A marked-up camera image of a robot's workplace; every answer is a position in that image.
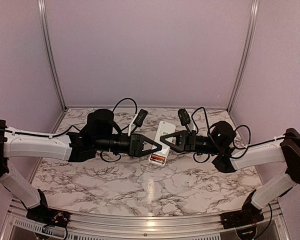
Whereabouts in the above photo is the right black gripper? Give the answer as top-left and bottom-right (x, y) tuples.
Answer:
(159, 129), (222, 155)

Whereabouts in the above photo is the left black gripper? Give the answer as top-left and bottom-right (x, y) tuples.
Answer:
(94, 132), (163, 157)

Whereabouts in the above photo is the gold black AA battery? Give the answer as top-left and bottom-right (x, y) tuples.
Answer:
(150, 157), (165, 163)

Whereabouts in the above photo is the white remote control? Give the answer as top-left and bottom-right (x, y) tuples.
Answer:
(148, 121), (176, 167)

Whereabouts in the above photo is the orange AA battery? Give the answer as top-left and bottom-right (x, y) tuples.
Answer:
(151, 153), (166, 161)

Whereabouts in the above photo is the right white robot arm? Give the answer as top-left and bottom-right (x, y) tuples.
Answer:
(160, 121), (300, 224)

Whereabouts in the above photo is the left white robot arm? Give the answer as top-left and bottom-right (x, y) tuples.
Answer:
(0, 108), (162, 223)

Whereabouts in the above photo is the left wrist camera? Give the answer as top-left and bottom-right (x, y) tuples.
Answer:
(127, 109), (148, 137)

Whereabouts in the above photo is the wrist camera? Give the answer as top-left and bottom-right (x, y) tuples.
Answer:
(177, 108), (196, 132)
(127, 109), (148, 137)

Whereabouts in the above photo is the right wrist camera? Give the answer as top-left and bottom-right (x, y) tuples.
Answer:
(177, 108), (196, 132)

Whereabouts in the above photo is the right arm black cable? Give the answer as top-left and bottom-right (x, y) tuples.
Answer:
(191, 106), (286, 163)

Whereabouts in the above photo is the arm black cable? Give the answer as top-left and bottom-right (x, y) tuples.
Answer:
(0, 97), (138, 163)
(191, 106), (286, 163)

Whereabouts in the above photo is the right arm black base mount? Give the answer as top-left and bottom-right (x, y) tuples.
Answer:
(220, 209), (265, 229)

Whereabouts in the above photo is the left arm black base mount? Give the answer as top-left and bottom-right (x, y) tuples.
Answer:
(26, 208), (70, 228)

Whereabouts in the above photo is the right aluminium corner post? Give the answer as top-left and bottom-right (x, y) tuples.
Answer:
(226, 0), (260, 114)

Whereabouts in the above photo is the aluminium corner post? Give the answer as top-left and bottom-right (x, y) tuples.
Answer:
(37, 0), (67, 112)
(226, 0), (260, 114)

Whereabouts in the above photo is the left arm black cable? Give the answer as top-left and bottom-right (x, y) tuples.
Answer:
(0, 97), (138, 163)

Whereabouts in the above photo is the left aluminium corner post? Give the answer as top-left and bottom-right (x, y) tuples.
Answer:
(37, 0), (67, 112)

